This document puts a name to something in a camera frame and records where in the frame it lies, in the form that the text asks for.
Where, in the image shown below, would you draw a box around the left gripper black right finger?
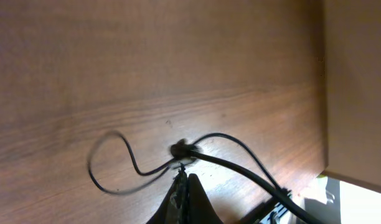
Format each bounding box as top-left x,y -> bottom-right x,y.
188,174 -> 223,224

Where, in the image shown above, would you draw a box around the black cable bundle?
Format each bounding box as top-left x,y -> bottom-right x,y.
87,130 -> 283,197

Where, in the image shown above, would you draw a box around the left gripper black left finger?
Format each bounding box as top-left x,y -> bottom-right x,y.
146,169 -> 187,224

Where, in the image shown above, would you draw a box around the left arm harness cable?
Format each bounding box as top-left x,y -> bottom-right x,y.
170,139 -> 325,224

